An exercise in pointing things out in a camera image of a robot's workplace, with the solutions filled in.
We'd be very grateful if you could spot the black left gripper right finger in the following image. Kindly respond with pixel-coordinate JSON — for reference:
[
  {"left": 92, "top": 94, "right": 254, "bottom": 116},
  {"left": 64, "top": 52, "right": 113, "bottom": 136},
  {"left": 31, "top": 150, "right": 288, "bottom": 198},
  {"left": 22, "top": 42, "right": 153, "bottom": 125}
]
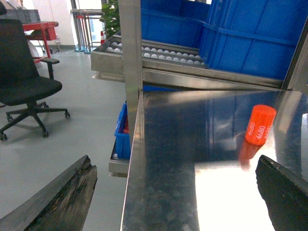
[{"left": 256, "top": 155, "right": 308, "bottom": 231}]

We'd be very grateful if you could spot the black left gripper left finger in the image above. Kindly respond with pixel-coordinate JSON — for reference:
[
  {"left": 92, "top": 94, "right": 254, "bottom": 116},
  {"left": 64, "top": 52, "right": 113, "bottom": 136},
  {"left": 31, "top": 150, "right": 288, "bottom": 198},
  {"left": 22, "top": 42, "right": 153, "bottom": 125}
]
[{"left": 0, "top": 155, "right": 97, "bottom": 231}]

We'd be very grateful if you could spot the orange cylindrical capacitor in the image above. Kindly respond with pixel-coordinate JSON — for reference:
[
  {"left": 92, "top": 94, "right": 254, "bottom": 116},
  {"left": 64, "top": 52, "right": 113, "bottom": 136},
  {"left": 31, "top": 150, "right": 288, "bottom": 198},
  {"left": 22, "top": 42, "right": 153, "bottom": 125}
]
[{"left": 245, "top": 104, "right": 277, "bottom": 146}]

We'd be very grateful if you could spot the small blue bin below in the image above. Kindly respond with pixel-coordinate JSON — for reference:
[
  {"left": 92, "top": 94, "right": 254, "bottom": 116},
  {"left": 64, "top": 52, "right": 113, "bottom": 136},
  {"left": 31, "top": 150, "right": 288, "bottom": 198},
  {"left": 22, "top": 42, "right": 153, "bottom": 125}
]
[{"left": 115, "top": 103, "right": 130, "bottom": 159}]

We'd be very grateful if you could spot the black office chair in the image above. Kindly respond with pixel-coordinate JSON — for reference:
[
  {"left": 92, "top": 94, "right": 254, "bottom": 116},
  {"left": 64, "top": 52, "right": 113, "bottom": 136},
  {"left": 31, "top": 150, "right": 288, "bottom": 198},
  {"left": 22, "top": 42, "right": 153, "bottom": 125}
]
[{"left": 0, "top": 1, "right": 71, "bottom": 141}]

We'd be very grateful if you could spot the large blue plastic crate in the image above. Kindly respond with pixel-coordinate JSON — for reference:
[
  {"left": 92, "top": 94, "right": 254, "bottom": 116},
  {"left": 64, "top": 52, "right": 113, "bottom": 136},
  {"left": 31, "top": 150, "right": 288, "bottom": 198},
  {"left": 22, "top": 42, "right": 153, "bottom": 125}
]
[{"left": 199, "top": 0, "right": 308, "bottom": 80}]

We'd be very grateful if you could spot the steel roller rack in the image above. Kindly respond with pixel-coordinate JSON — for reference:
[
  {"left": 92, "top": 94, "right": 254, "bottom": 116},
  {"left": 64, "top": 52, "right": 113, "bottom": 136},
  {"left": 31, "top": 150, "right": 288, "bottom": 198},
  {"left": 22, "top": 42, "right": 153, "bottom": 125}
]
[{"left": 90, "top": 0, "right": 308, "bottom": 178}]

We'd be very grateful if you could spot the red white traffic cone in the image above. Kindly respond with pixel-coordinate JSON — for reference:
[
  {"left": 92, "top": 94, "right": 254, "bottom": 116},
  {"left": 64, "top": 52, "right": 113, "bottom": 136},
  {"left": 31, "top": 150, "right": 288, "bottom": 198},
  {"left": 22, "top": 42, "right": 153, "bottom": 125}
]
[{"left": 100, "top": 31, "right": 105, "bottom": 45}]

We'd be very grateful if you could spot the green potted plant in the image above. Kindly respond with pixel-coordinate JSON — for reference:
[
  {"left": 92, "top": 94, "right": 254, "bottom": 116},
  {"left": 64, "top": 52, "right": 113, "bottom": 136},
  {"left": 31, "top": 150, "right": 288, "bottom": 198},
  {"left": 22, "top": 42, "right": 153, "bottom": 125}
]
[{"left": 100, "top": 0, "right": 120, "bottom": 39}]

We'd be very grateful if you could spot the red metal frame table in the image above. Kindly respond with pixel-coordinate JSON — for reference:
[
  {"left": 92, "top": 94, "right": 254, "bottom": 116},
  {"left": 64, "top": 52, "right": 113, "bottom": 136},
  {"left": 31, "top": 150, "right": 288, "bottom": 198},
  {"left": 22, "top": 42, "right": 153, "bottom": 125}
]
[{"left": 22, "top": 21, "right": 59, "bottom": 63}]

